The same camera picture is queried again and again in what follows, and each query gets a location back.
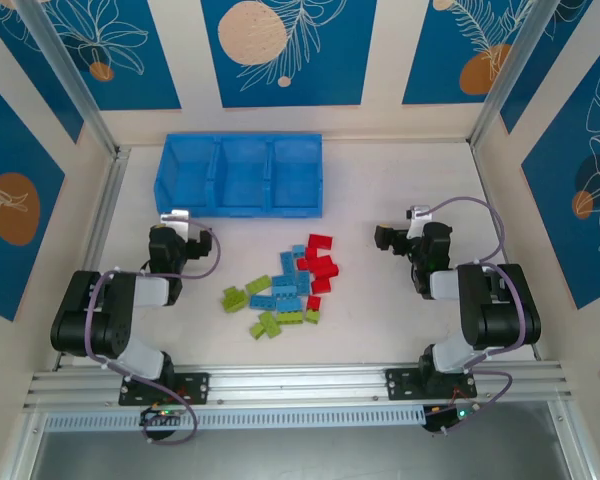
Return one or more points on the small green lego brick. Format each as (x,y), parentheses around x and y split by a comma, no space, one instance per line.
(228,291)
(256,330)
(312,315)

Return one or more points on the small red lego brick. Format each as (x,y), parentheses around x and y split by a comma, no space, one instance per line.
(313,302)
(302,263)

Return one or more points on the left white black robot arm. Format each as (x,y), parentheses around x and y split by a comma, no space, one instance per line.
(80,320)

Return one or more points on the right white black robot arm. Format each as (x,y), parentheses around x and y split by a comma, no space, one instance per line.
(500,320)

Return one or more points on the blue three compartment bin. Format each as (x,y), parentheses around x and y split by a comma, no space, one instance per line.
(240,175)

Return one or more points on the black controller board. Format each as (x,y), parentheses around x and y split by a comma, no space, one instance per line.
(445,417)
(160,415)

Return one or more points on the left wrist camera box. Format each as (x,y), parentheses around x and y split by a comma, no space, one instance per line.
(174,216)

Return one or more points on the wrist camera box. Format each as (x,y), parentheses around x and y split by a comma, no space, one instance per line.
(420,213)
(174,216)

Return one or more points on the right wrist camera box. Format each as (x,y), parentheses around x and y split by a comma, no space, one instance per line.
(420,213)

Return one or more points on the aluminium side rail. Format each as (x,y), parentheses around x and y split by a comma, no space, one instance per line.
(112,185)

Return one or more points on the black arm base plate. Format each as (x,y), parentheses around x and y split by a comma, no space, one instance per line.
(402,384)
(197,387)

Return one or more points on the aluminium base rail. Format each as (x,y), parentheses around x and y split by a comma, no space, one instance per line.
(300,385)

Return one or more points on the aluminium frame post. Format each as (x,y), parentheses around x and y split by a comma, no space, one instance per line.
(74,85)
(513,75)

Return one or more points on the aluminium frame leg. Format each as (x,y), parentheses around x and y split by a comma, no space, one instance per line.
(22,450)
(572,450)

